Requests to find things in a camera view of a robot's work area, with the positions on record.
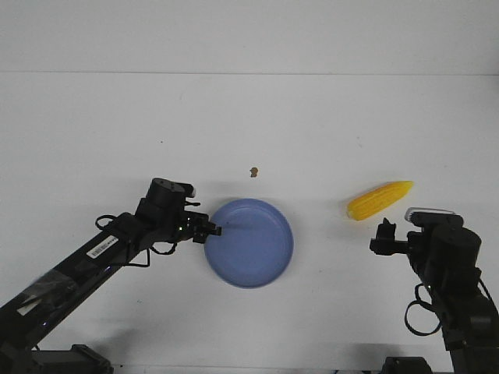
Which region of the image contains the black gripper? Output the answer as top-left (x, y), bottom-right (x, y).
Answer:
top-left (134, 178), bottom-right (222, 244)
top-left (370, 217), bottom-right (464, 256)

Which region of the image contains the yellow corn cob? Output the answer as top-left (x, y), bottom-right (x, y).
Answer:
top-left (346, 181), bottom-right (414, 221)

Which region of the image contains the blue round plate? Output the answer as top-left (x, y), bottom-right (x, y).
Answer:
top-left (204, 198), bottom-right (294, 289)

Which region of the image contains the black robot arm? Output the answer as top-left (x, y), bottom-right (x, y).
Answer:
top-left (1, 178), bottom-right (221, 365)
top-left (370, 212), bottom-right (498, 373)

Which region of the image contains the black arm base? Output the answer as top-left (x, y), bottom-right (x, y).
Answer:
top-left (380, 357), bottom-right (433, 374)
top-left (1, 344), bottom-right (114, 374)

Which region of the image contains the small brown crumb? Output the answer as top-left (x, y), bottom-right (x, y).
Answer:
top-left (249, 167), bottom-right (259, 178)

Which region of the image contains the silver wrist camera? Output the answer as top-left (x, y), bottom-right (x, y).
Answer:
top-left (182, 183), bottom-right (196, 198)
top-left (404, 206), bottom-right (456, 223)

